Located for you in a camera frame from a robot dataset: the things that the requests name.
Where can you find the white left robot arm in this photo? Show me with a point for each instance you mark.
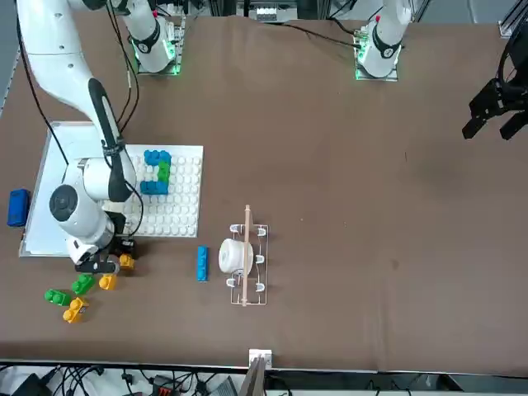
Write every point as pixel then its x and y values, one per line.
pixel 385 41

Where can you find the silver framed whiteboard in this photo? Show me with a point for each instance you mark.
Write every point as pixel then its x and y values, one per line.
pixel 45 198

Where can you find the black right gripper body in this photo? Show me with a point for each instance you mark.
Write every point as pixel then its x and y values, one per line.
pixel 121 245

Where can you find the aluminium camera post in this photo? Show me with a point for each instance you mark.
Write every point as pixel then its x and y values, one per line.
pixel 255 375

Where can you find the blue whiteboard eraser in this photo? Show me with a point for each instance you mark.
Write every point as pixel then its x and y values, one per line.
pixel 18 208

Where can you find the red black power device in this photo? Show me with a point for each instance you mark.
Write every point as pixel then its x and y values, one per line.
pixel 161 388

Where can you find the blue three-stud block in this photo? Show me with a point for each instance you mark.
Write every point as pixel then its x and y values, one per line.
pixel 203 265
pixel 154 156
pixel 154 187

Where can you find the black power adapter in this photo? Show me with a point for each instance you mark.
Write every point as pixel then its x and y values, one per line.
pixel 29 385

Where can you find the aluminium frame profile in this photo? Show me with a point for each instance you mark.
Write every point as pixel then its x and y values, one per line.
pixel 509 20

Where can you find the grey power strip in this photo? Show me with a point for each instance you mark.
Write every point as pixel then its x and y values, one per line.
pixel 266 13

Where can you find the wooden rod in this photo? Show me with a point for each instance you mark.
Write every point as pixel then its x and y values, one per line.
pixel 246 218

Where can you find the yellow two-stud block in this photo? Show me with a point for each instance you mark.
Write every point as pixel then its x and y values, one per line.
pixel 128 262
pixel 74 311
pixel 108 284

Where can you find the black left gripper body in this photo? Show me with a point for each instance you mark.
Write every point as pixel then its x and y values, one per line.
pixel 515 97

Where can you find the green two-stud block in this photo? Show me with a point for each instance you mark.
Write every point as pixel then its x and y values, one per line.
pixel 57 297
pixel 163 171
pixel 82 285

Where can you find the white cup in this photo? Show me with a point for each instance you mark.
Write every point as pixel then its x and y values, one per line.
pixel 231 256

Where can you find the white studded baseplate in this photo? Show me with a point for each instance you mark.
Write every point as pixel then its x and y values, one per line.
pixel 177 206

